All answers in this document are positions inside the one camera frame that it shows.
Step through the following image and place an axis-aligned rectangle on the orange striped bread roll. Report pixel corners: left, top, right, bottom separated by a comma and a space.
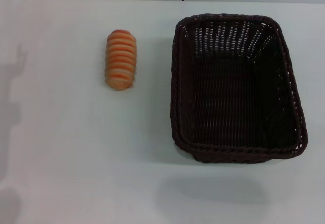
104, 29, 138, 91

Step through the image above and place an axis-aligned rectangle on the dark brown woven basket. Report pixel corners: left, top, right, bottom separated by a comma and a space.
169, 12, 308, 164

